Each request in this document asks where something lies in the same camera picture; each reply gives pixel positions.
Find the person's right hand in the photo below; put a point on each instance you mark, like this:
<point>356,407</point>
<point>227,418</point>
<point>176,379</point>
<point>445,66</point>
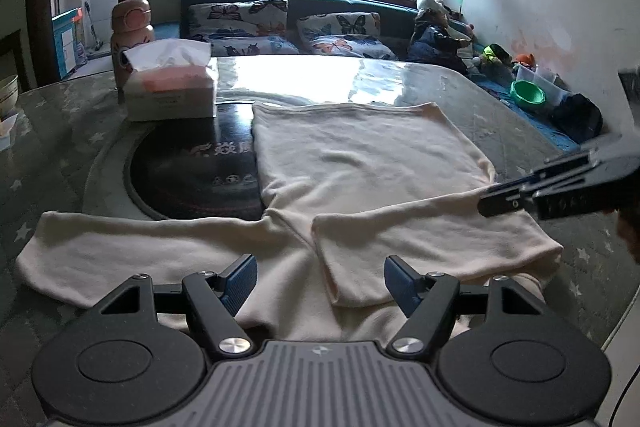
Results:
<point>630,234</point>

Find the black round cooktop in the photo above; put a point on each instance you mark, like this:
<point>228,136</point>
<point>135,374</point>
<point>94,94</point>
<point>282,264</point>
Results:
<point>200,177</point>

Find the butterfly print pillow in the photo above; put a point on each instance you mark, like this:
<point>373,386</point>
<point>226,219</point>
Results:
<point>345,34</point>
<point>235,24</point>

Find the green plastic bowl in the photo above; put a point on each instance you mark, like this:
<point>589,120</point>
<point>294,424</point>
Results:
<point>527,93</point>

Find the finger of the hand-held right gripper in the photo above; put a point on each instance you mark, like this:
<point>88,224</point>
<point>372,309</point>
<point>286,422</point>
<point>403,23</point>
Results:
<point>502,204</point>
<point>562,168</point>

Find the blue sofa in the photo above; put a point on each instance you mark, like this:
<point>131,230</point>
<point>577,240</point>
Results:
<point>310,4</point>

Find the white tissue box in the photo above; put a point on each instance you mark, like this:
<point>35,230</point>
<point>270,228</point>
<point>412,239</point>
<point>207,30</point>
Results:
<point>170,92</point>

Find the blue cardboard box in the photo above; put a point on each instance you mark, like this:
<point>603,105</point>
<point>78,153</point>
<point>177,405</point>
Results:
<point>67,39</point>

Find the dark bag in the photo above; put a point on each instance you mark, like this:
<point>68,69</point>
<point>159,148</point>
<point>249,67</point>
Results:
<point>577,117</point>

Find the pink water bottle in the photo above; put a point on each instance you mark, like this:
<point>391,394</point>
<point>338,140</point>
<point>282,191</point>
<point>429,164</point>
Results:
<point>131,19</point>

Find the orange toy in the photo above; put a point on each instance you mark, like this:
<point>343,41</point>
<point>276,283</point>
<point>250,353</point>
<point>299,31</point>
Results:
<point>525,59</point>

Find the clear plastic container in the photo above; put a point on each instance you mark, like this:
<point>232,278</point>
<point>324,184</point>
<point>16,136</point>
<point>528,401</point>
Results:
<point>552,84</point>

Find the white ceramic bowl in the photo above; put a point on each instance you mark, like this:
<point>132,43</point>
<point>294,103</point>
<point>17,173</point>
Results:
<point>7,92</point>

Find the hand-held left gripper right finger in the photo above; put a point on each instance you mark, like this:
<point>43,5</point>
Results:
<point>400,283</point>

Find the plush toy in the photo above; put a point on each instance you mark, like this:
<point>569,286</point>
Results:
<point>435,34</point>

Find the dark wooden chair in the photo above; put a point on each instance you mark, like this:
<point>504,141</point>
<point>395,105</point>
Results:
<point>15,52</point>

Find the green and black toy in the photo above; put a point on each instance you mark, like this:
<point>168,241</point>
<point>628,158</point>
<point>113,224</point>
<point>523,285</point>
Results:
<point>494,54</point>

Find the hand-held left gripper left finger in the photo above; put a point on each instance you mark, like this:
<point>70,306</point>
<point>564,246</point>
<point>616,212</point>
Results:
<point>241,281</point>

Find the cream long-sleeve shirt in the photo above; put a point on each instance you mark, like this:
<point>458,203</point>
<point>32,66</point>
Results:
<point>360,157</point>

